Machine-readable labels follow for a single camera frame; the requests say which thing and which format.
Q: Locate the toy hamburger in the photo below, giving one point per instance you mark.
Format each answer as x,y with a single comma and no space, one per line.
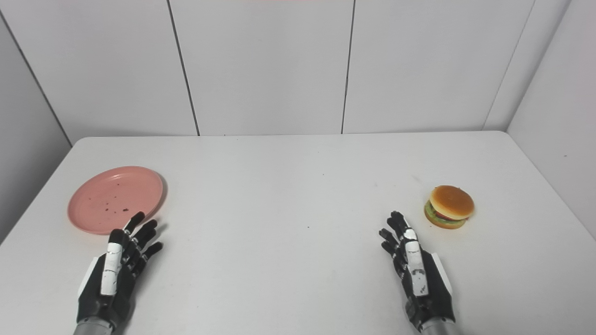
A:
450,202

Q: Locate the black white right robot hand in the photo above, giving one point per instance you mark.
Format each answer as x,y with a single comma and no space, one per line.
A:
419,279

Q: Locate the pink round plate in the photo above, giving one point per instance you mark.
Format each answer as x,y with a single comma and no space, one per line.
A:
111,195

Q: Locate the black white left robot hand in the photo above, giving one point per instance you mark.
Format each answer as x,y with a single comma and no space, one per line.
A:
111,279

